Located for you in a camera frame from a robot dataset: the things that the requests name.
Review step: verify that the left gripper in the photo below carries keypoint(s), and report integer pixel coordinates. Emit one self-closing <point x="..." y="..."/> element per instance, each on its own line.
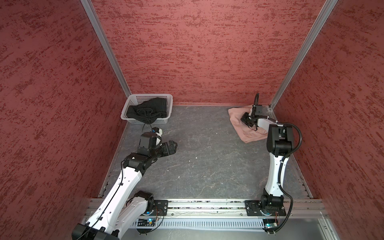
<point x="172" y="149"/>

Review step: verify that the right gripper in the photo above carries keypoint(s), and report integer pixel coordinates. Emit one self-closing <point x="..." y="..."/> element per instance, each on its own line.
<point x="244" y="119"/>

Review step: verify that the pink shorts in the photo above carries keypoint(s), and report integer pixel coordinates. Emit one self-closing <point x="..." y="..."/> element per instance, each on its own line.
<point x="245" y="133"/>

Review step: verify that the black shorts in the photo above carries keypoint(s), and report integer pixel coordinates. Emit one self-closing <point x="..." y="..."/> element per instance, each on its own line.
<point x="149" y="111"/>

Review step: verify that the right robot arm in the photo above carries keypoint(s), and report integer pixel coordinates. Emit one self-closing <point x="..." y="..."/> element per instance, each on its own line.
<point x="282" y="141"/>

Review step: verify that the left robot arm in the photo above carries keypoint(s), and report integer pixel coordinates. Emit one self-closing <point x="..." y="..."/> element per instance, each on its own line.
<point x="118" y="211"/>

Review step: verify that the white plastic basket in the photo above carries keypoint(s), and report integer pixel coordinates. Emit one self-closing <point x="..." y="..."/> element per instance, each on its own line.
<point x="136" y="99"/>

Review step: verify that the left circuit board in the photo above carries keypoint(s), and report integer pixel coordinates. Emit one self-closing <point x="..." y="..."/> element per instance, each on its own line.
<point x="146" y="223"/>

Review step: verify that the circuit board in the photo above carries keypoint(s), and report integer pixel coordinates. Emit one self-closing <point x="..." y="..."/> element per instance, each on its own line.
<point x="146" y="223"/>
<point x="270" y="224"/>

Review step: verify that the right circuit board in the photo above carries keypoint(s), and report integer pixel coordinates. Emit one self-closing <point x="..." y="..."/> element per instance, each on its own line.
<point x="270" y="224"/>

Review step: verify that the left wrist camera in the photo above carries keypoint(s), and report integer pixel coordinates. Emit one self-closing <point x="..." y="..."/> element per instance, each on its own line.
<point x="157" y="131"/>

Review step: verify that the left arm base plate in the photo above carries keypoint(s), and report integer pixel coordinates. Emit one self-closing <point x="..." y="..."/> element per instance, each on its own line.
<point x="160" y="207"/>

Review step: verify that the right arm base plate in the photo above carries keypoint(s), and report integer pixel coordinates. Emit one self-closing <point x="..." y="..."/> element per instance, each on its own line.
<point x="253" y="207"/>

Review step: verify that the slotted white cable duct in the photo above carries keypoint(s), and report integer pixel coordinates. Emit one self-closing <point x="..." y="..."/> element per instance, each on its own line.
<point x="208" y="224"/>

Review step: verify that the right aluminium corner post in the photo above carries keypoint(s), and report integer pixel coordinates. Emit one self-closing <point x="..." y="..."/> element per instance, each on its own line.
<point x="317" y="26"/>

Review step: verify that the aluminium corner post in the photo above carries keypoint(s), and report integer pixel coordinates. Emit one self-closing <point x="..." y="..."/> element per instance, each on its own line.
<point x="317" y="26"/>
<point x="97" y="26"/>

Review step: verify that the left aluminium corner post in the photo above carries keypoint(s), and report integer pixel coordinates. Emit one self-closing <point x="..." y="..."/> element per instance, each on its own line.
<point x="97" y="26"/>

